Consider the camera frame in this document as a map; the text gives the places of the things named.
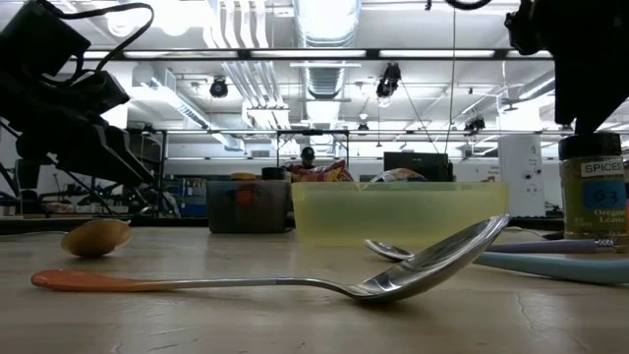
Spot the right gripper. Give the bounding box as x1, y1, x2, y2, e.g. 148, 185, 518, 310
503, 0, 629, 135

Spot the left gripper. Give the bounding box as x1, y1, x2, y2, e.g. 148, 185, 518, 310
0, 78, 155, 188

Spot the green handled gold spoon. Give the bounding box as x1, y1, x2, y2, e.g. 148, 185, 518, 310
60, 218, 133, 258

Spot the oregano jar black lid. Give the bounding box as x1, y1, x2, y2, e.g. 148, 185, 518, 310
558, 131, 629, 242

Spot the light blue handled spoon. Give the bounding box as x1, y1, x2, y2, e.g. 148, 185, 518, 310
363, 239, 629, 286

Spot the red white snack bag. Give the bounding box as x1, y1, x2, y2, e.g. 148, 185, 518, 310
291, 159, 356, 184

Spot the orange handled large spoon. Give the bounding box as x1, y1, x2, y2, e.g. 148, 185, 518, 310
30, 213, 511, 304

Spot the grey translucent plastic bin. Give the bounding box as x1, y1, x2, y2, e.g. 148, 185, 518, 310
205, 179, 292, 234

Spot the dark wide monitor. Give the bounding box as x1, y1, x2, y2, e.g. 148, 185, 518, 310
382, 151, 454, 183

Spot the black overhead crossbar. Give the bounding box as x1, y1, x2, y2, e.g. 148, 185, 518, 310
73, 47, 556, 62

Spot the yellow translucent plastic bin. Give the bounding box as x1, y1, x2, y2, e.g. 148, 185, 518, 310
291, 181, 511, 249

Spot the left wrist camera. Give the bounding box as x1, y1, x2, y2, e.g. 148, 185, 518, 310
68, 71, 132, 119

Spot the black aluminium table frame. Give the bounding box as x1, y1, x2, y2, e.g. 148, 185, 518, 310
0, 215, 566, 235

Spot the silver ventilation duct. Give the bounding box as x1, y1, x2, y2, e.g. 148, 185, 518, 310
293, 0, 363, 99

